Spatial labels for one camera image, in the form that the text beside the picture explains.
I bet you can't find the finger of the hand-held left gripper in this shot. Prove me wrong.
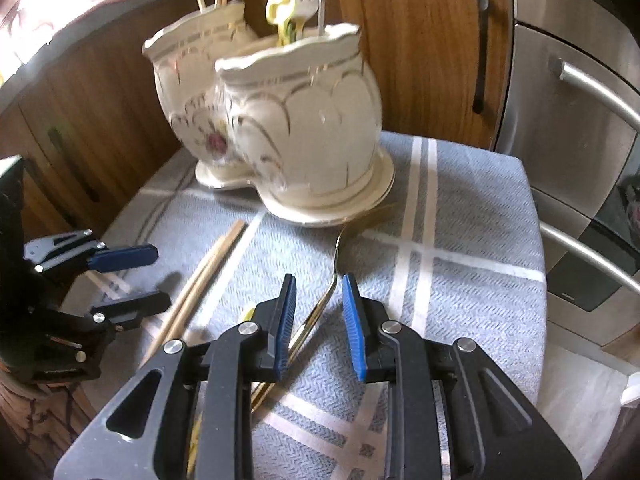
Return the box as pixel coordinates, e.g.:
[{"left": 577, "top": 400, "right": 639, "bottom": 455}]
[
  {"left": 92, "top": 290, "right": 172, "bottom": 331},
  {"left": 25, "top": 230, "right": 158, "bottom": 281}
]

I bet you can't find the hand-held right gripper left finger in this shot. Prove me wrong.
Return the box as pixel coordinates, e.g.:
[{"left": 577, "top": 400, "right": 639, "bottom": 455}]
[{"left": 52, "top": 274, "right": 298, "bottom": 480}]

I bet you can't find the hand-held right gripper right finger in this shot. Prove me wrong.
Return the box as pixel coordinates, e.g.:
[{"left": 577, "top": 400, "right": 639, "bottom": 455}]
[{"left": 341, "top": 274, "right": 583, "bottom": 480}]

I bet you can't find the yellow-green plastic tool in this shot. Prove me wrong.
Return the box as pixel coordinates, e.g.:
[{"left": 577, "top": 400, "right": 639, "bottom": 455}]
[
  {"left": 187, "top": 307, "right": 258, "bottom": 471},
  {"left": 266, "top": 0, "right": 321, "bottom": 43}
]

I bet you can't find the gold metal utensil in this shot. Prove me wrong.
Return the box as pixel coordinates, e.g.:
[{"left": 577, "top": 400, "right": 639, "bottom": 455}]
[{"left": 250, "top": 203, "right": 398, "bottom": 413}]

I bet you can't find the cream floral ceramic utensil holder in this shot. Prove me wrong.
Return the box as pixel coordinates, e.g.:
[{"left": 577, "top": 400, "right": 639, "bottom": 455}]
[{"left": 142, "top": 0, "right": 396, "bottom": 228}]

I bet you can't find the blue-grey plaid tablecloth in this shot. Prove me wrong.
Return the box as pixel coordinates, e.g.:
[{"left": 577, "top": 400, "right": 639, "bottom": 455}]
[{"left": 62, "top": 130, "right": 546, "bottom": 480}]

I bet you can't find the wooden side panel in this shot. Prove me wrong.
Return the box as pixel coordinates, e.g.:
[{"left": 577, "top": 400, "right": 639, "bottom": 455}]
[{"left": 602, "top": 300, "right": 640, "bottom": 361}]

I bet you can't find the wooden kitchen cabinet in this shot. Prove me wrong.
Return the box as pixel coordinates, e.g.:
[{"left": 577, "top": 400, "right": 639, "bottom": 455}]
[{"left": 0, "top": 0, "right": 516, "bottom": 241}]

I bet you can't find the stainless steel oven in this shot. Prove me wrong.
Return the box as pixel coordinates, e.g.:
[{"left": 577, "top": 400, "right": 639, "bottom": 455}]
[{"left": 492, "top": 0, "right": 640, "bottom": 313}]

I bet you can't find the straight black cabinet handle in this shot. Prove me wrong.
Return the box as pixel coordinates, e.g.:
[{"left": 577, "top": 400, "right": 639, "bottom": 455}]
[{"left": 47, "top": 127, "right": 99, "bottom": 202}]

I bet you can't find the curved black cabinet handle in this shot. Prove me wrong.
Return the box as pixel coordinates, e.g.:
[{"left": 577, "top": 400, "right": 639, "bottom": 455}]
[{"left": 472, "top": 0, "right": 491, "bottom": 115}]

